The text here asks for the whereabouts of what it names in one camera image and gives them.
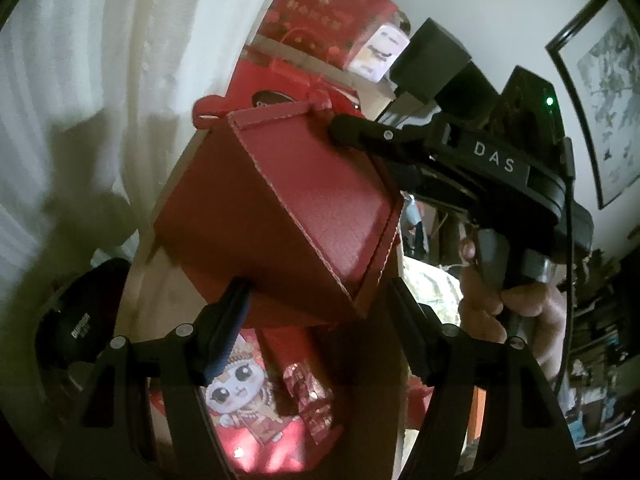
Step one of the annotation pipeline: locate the framed ink painting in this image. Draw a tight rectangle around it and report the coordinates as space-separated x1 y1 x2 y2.
545 0 640 211

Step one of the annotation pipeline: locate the red foil packet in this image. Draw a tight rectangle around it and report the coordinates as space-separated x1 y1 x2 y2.
282 362 337 447

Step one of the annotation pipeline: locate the black cable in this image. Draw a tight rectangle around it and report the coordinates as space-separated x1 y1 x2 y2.
550 137 576 396

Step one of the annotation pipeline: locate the large closed cardboard box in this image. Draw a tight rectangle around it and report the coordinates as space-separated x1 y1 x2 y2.
350 72 398 116

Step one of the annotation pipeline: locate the red cartoon printed bag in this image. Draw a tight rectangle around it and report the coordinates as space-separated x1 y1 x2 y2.
150 327 346 476

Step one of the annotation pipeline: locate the red cube box with ribbon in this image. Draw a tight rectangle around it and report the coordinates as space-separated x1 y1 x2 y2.
152 94 405 323

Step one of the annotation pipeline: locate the black speaker on stand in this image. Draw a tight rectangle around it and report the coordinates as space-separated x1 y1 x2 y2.
389 17 473 106
434 62 502 122

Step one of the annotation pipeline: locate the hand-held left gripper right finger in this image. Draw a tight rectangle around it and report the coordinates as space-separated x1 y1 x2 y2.
389 278 583 480

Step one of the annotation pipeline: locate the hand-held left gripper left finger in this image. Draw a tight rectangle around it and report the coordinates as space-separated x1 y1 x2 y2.
50 276 252 480

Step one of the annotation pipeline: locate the red gift box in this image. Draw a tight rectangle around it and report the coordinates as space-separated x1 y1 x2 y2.
260 0 401 68

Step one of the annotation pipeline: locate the white curtain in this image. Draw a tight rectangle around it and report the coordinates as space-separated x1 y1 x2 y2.
0 0 306 376

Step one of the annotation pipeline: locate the person's right hand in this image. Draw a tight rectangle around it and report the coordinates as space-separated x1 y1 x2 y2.
457 237 571 386

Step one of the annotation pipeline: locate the dark cluttered shelf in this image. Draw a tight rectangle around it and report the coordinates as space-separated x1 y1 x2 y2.
562 230 640 453

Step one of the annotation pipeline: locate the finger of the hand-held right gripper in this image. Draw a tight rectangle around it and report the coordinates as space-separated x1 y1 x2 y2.
395 162 481 211
327 114 441 161

